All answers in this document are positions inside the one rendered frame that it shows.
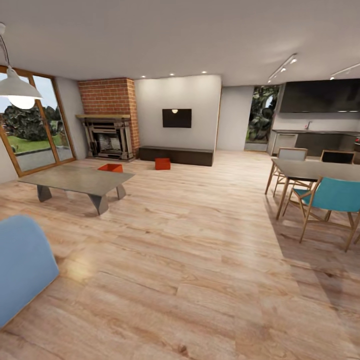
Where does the storage box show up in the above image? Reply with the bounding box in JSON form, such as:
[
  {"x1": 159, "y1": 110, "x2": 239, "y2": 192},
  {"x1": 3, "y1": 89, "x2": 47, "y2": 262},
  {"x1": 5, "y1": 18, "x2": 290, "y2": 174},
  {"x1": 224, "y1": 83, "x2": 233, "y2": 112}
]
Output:
[
  {"x1": 99, "y1": 164, "x2": 123, "y2": 173},
  {"x1": 155, "y1": 158, "x2": 171, "y2": 170}
]

